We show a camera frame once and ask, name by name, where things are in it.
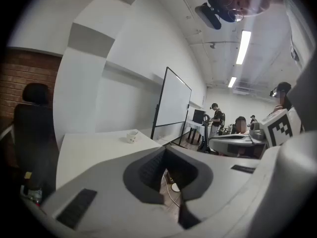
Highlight table with white cloth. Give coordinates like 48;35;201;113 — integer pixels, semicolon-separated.
185;119;207;145

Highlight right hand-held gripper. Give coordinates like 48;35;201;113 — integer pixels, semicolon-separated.
209;107;303;156

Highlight clear plastic bottles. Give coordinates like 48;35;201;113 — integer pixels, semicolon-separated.
20;186;43;207

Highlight black office chair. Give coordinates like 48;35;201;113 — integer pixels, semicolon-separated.
0;82;56;200

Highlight black monitor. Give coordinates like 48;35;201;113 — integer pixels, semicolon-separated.
192;109;207;124

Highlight white floor cable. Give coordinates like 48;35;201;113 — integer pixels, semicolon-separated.
162;171;183;209

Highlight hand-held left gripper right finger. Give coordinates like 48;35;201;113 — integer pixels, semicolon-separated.
163;130;317;238

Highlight whiteboard on black stand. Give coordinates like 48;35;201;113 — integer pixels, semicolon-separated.
150;66;193;149

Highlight person's white shirt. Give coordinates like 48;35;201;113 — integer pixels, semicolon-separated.
281;0;317;72

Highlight black upright stand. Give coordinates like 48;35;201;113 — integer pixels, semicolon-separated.
197;113;211;154

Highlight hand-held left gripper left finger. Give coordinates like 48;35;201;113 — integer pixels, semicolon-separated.
42;146;189;238

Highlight person's face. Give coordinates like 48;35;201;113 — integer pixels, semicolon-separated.
212;0;283;19

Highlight black head-mounted camera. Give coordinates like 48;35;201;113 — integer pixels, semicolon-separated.
195;0;246;31

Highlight white cup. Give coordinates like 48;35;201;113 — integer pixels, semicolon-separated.
126;130;140;144

